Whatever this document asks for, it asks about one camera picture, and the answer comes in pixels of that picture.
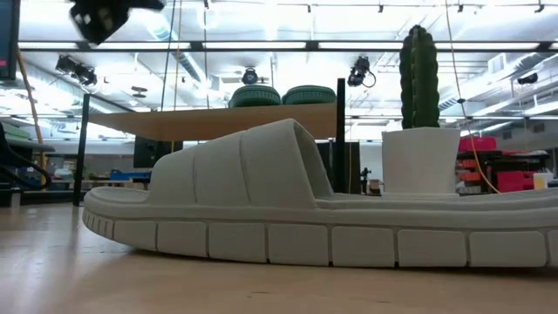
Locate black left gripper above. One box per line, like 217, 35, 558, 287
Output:
69, 0, 167, 47

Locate wooden shelf with black legs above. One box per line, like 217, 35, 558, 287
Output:
72, 78, 348, 206

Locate green rubber slide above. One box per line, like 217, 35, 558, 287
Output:
228, 85, 282, 109
282, 85, 337, 106

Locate grey rubber slide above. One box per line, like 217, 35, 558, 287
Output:
81, 118, 558, 268

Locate computer monitor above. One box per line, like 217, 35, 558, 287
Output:
0, 0, 22, 82

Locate black partition panels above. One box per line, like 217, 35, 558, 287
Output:
316, 140, 363, 195

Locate small black tripod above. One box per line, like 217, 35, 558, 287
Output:
359, 167, 372, 195

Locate white plant pot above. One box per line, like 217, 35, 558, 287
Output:
381, 126, 462, 195

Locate red storage bins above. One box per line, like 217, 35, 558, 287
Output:
455, 136, 553, 196

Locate translucent plastic container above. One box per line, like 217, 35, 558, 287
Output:
532, 172, 555, 192

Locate black ceiling camera cluster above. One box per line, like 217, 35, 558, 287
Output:
55, 54, 99, 87

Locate yellow orange cable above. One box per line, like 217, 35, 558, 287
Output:
16, 50, 47, 193

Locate black aluminium table frame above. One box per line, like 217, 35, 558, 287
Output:
0, 187, 85, 208

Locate black hanging camera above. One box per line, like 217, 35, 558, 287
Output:
347, 55, 377, 88

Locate yellow hanging cable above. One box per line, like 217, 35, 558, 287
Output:
444, 0, 502, 195

